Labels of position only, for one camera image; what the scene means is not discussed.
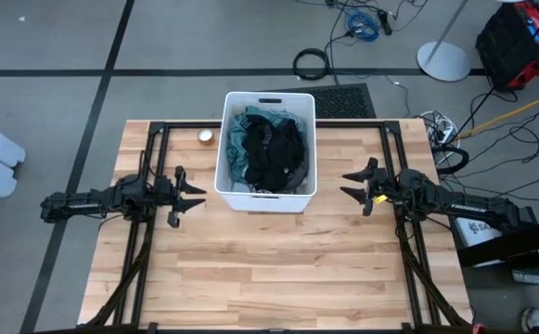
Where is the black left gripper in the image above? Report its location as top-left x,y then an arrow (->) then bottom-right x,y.
150,166 -> 208,228

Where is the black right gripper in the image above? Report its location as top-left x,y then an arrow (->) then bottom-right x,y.
340,156 -> 403,217

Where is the teal patterned shirt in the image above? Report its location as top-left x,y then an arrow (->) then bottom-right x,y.
225,105 -> 308,185

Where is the black garment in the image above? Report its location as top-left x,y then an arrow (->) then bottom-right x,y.
240,114 -> 308,194

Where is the white perforated laundry basket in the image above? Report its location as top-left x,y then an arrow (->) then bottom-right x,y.
212,91 -> 318,213

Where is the black floor mat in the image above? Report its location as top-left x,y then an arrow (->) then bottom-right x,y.
268,83 -> 377,120

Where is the white power strip bundle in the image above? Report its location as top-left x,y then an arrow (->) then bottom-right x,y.
419,109 -> 460,146

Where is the white printed cardboard box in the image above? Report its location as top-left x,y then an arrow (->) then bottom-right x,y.
452,215 -> 502,248

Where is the grey round floor stand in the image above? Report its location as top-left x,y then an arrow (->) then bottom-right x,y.
416,0 -> 472,84

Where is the black power adapter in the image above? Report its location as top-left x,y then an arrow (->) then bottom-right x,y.
377,8 -> 394,36

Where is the yellow pole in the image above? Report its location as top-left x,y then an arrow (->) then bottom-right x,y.
456,89 -> 539,139

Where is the black equipment cart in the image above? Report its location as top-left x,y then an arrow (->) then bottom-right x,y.
456,206 -> 539,279

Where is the grey plastic bag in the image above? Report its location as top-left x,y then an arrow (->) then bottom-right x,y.
511,268 -> 539,286

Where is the black red equipment case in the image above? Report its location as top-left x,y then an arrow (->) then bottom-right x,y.
475,0 -> 539,92

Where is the coiled black cable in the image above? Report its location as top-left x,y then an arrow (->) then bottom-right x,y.
292,47 -> 331,82
430,143 -> 470,176

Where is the black floor cable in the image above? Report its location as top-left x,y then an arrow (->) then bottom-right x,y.
454,87 -> 520,140

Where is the coiled blue cable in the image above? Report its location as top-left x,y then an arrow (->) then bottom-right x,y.
342,8 -> 381,43

